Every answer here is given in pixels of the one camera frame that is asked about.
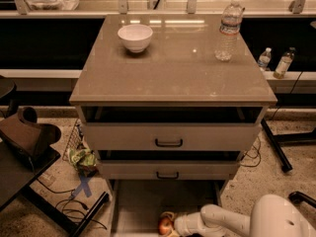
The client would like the middle grey drawer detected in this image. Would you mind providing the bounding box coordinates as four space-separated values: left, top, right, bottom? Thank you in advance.
98 151 239 180

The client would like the black floor cable right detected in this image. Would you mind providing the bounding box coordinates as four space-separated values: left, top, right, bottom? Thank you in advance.
240 135 263 169

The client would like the red apple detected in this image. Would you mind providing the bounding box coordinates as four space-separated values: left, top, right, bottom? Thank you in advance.
158 217 173 236

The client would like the grey drawer cabinet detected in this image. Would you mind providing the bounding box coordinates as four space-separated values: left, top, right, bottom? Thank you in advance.
70 14 276 236

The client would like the black floor stand right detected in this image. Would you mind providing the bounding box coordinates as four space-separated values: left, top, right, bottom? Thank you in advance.
261 119 316 173

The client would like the brown curved object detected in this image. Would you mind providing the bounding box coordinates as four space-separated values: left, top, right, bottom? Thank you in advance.
0 107 61 169

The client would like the blue tape cross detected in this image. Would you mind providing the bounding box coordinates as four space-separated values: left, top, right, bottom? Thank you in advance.
71 176 92 198

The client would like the wire mesh basket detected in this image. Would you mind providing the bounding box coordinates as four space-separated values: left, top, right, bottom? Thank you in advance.
62 118 83 161

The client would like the white ceramic bowl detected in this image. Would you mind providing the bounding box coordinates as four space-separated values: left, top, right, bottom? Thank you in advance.
118 24 153 53

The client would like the small bottle yellow liquid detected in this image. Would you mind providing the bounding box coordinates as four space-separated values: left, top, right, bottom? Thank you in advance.
274 47 296 79

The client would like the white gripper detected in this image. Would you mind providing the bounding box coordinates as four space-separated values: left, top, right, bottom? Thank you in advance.
160 211 200 237

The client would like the black caster leg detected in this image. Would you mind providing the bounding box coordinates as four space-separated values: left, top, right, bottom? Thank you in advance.
288 191 316 208

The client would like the black side table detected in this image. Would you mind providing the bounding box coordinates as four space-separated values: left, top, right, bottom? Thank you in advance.
0 142 109 237

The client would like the green snack bag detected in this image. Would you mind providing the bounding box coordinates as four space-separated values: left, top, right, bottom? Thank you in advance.
66 148 97 177

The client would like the bottom grey drawer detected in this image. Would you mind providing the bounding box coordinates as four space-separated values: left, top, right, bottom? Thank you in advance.
111 180 221 237

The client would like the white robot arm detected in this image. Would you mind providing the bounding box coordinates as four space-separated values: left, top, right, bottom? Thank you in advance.
158 195 316 237

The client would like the large clear water bottle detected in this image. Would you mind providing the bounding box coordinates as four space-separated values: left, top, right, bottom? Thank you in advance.
214 0 245 61

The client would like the top grey drawer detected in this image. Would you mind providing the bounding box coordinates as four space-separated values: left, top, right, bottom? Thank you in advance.
76 106 265 151

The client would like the small water bottle blue label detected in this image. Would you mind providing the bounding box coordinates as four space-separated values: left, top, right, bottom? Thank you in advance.
257 47 272 71

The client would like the grey drawer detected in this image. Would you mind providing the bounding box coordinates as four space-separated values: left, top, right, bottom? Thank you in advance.
98 151 239 180
111 180 221 237
76 106 265 151

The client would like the black floor cables left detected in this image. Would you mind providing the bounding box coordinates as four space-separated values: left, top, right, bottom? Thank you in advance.
35 177 109 231

